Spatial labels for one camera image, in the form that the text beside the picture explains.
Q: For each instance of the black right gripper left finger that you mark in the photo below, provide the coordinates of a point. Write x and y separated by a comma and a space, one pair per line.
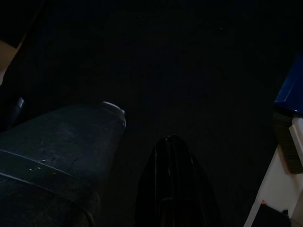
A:
156, 189

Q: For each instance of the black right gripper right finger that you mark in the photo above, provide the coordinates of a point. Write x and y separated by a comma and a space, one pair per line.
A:
189, 194

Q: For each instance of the white panel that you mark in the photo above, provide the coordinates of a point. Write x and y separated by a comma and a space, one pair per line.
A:
277, 184

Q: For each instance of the dark grey foam block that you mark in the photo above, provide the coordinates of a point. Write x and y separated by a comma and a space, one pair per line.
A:
284, 142

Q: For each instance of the blue box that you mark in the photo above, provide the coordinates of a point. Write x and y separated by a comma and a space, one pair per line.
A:
290, 89

